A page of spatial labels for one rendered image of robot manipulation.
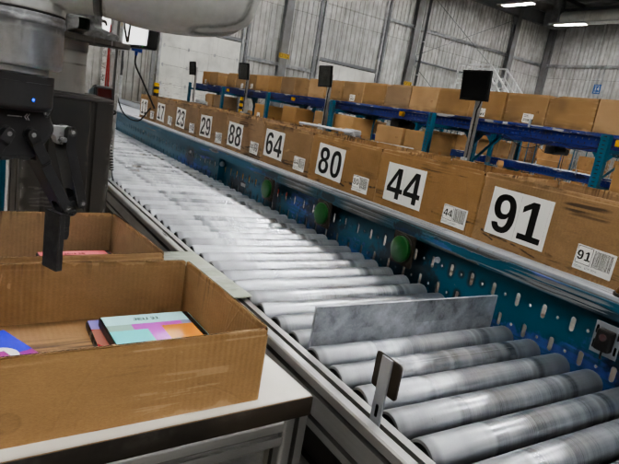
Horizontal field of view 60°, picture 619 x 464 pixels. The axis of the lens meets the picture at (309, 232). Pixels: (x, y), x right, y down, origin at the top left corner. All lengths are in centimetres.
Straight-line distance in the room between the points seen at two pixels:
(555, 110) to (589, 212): 562
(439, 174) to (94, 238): 85
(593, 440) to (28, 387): 71
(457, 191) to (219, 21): 92
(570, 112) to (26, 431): 640
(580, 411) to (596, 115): 568
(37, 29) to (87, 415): 40
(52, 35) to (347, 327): 64
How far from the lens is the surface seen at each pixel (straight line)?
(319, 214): 174
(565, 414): 94
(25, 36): 61
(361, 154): 171
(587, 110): 660
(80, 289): 89
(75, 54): 129
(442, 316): 112
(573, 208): 122
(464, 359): 102
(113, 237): 120
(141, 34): 228
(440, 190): 144
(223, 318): 81
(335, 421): 79
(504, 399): 92
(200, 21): 62
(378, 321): 100
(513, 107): 715
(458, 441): 76
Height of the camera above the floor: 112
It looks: 12 degrees down
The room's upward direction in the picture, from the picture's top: 9 degrees clockwise
